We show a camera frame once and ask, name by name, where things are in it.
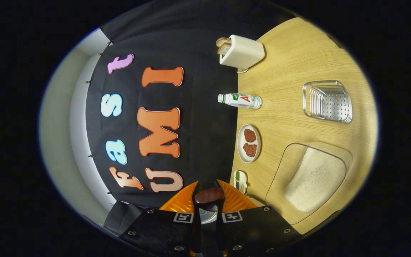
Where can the cream toaster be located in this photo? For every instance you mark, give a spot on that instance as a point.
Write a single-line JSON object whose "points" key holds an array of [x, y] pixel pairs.
{"points": [[244, 53]]}

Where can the white round plate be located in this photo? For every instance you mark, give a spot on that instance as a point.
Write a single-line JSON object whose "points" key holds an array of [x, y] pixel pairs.
{"points": [[240, 144]]}

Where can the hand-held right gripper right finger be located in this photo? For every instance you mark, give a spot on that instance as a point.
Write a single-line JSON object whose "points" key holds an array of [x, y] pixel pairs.
{"points": [[220, 232]]}

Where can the white drink bottle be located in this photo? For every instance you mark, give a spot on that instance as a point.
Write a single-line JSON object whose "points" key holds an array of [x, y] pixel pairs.
{"points": [[243, 100]]}

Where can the toast slice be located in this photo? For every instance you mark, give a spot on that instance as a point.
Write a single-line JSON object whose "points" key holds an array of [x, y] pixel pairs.
{"points": [[224, 48], [223, 41]]}

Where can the white rice cooker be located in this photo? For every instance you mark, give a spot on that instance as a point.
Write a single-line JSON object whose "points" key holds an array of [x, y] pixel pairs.
{"points": [[208, 216]]}

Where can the black backdrop cloth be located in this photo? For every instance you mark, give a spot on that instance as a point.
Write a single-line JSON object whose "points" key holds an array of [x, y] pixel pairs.
{"points": [[198, 142]]}

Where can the white divided seasoning dish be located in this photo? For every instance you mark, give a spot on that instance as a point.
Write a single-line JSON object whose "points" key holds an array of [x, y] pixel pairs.
{"points": [[240, 182]]}

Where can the pile of white rice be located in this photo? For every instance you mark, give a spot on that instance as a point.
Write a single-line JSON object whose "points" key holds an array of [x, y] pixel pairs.
{"points": [[316, 178]]}

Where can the red meat piece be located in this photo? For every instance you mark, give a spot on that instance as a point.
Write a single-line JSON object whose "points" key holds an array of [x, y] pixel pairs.
{"points": [[250, 135], [250, 150]]}

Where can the brown wooden spoon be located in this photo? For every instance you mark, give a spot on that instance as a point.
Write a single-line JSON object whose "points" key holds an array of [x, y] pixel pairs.
{"points": [[209, 195]]}

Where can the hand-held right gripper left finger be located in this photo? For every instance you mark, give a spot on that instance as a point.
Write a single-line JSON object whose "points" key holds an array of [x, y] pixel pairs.
{"points": [[197, 232]]}

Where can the clear plastic tray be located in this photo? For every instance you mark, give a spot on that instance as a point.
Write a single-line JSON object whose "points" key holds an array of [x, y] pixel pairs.
{"points": [[280, 178]]}

